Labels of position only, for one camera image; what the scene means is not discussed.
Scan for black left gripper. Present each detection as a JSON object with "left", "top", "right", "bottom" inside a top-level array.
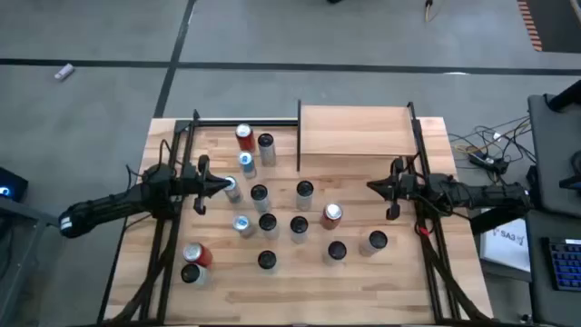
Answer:
[{"left": 180, "top": 154, "right": 232, "bottom": 216}]

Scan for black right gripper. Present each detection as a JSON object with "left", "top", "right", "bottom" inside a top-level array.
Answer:
[{"left": 366, "top": 156, "right": 428, "bottom": 222}]

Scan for blue slim energy drink can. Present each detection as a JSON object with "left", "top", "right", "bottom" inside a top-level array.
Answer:
[{"left": 237, "top": 151, "right": 258, "bottom": 180}]

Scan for Celsius Arctic Vibe can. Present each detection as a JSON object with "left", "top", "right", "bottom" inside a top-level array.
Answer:
[
  {"left": 250, "top": 183, "right": 272, "bottom": 214},
  {"left": 180, "top": 263, "right": 211, "bottom": 288},
  {"left": 257, "top": 250, "right": 279, "bottom": 275}
]

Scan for Celsius Tropical Vibe can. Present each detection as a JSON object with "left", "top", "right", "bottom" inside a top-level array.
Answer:
[
  {"left": 258, "top": 213, "right": 281, "bottom": 242},
  {"left": 257, "top": 132, "right": 278, "bottom": 168},
  {"left": 322, "top": 240, "right": 349, "bottom": 267}
]

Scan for white Celsius can black lid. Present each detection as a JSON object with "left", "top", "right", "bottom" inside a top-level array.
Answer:
[{"left": 295, "top": 180, "right": 315, "bottom": 213}]

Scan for Celsius Peach Vibe can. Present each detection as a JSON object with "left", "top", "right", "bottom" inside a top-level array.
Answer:
[
  {"left": 289, "top": 215, "right": 310, "bottom": 245},
  {"left": 359, "top": 230, "right": 389, "bottom": 259}
]

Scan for wooden shelf black legs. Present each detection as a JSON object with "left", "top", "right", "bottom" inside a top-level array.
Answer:
[{"left": 296, "top": 99, "right": 418, "bottom": 173}]

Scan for silver blue energy drink can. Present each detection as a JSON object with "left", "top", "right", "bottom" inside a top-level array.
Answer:
[
  {"left": 222, "top": 175, "right": 245, "bottom": 204},
  {"left": 231, "top": 214, "right": 257, "bottom": 240}
]

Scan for black power strip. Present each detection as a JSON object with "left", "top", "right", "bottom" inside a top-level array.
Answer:
[{"left": 467, "top": 152, "right": 510, "bottom": 176}]

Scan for white paper sign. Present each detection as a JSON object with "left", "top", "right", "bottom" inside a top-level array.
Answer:
[{"left": 478, "top": 217, "right": 532, "bottom": 273}]

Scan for grey desk top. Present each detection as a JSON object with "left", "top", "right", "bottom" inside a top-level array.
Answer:
[{"left": 527, "top": 93, "right": 581, "bottom": 217}]

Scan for small white packet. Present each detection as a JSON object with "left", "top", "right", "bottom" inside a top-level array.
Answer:
[{"left": 54, "top": 63, "right": 76, "bottom": 83}]

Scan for grey metal stand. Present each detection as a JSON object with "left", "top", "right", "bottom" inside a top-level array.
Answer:
[{"left": 0, "top": 195, "right": 63, "bottom": 327}]

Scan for black backlit keyboard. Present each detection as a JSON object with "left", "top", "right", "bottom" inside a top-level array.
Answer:
[{"left": 542, "top": 235, "right": 581, "bottom": 292}]

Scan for black computer blue light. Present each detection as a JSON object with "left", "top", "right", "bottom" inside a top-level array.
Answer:
[{"left": 0, "top": 165, "right": 30, "bottom": 203}]

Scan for black bar on desk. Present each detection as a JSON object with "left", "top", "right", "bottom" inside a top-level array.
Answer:
[{"left": 546, "top": 79, "right": 581, "bottom": 114}]

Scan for grey desk with keyboard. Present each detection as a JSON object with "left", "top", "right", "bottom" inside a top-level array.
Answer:
[{"left": 525, "top": 209, "right": 581, "bottom": 327}]

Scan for black mat orange striped edge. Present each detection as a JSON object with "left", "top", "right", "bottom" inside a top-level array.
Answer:
[{"left": 516, "top": 0, "right": 581, "bottom": 54}]

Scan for yellow cable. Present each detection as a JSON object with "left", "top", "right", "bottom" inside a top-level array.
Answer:
[{"left": 423, "top": 0, "right": 448, "bottom": 23}]

